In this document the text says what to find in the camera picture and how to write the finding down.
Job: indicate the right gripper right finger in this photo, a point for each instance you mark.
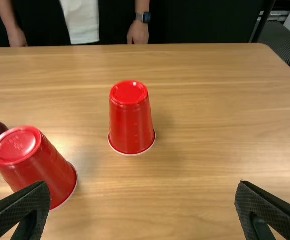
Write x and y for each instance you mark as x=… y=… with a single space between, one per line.
x=272 y=210

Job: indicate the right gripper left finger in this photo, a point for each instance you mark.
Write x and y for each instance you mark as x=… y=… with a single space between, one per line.
x=12 y=207

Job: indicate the red cup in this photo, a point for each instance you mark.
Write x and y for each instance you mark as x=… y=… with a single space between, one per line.
x=35 y=165
x=131 y=125

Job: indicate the grey office chair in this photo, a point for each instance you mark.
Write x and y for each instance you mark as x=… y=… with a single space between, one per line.
x=282 y=42

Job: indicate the person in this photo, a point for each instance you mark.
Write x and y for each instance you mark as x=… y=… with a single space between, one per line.
x=82 y=20

